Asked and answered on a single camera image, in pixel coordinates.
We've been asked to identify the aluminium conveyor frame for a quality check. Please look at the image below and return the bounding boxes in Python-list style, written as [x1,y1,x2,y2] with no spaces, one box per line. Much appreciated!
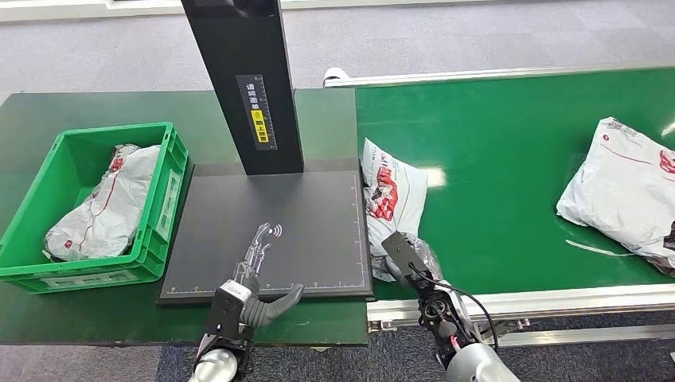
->
[322,63,675,349]

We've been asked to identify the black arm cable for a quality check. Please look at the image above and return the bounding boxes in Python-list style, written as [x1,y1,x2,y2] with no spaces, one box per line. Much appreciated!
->
[407,263,501,353]

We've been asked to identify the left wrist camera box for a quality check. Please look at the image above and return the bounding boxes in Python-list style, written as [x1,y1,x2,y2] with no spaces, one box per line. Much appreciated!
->
[204,279,253,338]

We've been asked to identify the green plastic crate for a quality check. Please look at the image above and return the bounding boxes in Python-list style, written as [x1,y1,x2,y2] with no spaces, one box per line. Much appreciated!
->
[0,121,189,294]

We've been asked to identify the grey courier bag package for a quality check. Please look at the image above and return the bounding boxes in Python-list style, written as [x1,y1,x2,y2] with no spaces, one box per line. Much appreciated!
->
[556,116,675,278]
[43,143,162,263]
[360,138,429,283]

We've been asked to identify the black yellow label sticker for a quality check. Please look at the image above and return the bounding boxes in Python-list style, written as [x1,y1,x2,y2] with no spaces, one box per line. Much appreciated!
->
[235,73,279,152]

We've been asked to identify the dark green table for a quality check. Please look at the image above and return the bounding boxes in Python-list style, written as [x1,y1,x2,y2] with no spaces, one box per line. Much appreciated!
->
[0,88,369,348]

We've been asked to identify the white paper strip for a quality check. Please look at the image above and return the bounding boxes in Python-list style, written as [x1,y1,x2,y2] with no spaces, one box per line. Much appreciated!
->
[565,240,637,259]

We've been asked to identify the green conveyor belt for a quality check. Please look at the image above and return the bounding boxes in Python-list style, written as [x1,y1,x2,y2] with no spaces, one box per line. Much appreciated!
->
[354,67,675,302]

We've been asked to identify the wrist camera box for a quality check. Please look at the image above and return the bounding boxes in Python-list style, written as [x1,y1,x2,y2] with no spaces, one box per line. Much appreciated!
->
[380,231,432,278]
[204,279,253,338]

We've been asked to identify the black scanner column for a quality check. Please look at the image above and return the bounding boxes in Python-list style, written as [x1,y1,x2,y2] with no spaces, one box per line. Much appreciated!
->
[180,0,306,176]

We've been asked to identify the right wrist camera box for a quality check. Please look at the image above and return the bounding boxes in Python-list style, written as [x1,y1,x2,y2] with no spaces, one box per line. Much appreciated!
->
[380,231,432,278]

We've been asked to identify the black scanner base platform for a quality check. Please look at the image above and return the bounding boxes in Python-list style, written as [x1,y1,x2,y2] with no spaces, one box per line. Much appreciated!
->
[156,157,374,307]

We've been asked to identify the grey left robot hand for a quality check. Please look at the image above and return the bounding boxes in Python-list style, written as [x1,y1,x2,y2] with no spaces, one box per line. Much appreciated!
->
[231,221,306,329]

